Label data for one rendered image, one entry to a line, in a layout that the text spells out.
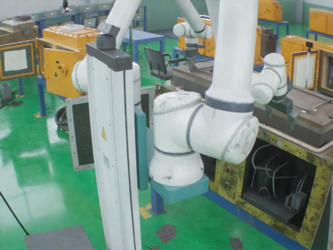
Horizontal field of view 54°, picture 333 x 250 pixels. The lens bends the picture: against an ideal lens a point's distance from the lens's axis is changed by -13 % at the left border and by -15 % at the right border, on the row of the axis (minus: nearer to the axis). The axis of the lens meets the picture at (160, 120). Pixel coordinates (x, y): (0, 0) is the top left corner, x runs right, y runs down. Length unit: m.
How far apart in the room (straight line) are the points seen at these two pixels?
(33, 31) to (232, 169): 5.40
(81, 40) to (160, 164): 3.14
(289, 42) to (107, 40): 7.77
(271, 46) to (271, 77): 8.25
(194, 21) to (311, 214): 1.28
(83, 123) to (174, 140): 1.52
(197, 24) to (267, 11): 10.59
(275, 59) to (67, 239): 1.28
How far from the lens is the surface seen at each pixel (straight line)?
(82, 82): 1.69
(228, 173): 2.32
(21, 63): 5.49
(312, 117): 1.94
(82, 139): 2.67
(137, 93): 1.60
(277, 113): 2.03
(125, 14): 1.80
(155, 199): 3.27
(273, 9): 12.54
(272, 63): 1.40
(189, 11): 2.07
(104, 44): 1.27
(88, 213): 3.42
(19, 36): 6.94
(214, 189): 2.50
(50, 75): 4.55
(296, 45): 8.76
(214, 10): 1.24
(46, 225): 3.34
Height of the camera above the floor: 2.04
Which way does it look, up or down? 23 degrees down
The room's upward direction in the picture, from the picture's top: 1 degrees counter-clockwise
